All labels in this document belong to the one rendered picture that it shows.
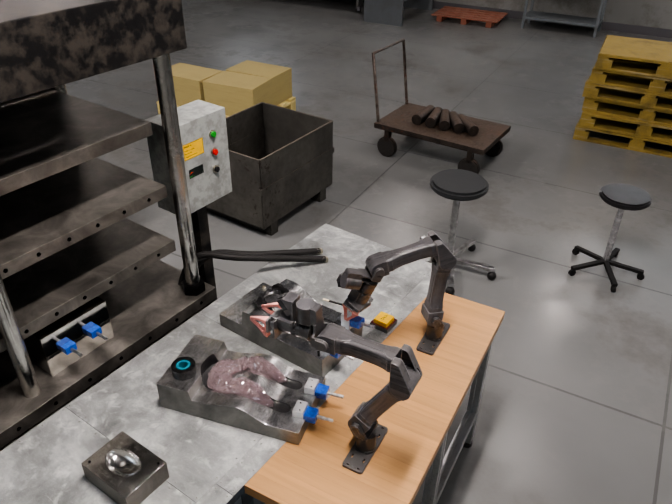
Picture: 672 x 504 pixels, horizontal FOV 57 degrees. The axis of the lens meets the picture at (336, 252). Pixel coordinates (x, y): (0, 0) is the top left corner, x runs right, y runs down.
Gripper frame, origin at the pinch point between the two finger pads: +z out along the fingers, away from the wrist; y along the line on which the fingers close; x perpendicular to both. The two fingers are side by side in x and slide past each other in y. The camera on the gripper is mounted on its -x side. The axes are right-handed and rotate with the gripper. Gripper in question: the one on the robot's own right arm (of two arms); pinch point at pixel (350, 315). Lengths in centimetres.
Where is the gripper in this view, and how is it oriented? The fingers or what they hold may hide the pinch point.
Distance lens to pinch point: 229.5
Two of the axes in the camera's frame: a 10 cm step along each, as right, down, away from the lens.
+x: 7.4, 6.1, -2.8
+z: -3.6, 7.1, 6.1
